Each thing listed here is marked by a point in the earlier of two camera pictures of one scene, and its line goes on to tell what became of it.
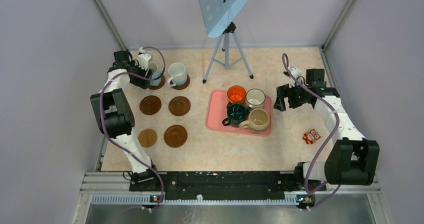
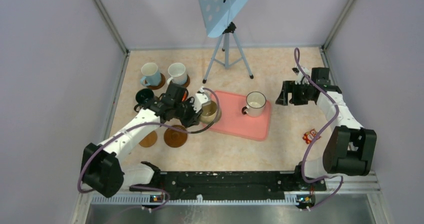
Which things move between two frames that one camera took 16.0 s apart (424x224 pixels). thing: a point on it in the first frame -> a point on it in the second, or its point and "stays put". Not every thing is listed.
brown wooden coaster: (147, 137) stays put
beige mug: (258, 120) -> (209, 112)
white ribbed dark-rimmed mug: (255, 98) stays put
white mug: (178, 72) stays put
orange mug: (236, 94) -> (184, 97)
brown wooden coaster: (183, 86) stays put
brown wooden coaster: (175, 136) stays put
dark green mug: (237, 114) -> (142, 95)
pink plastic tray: (216, 104) stays put
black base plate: (221, 185) stays put
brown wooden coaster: (162, 83) stays put
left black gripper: (141, 82) -> (193, 119)
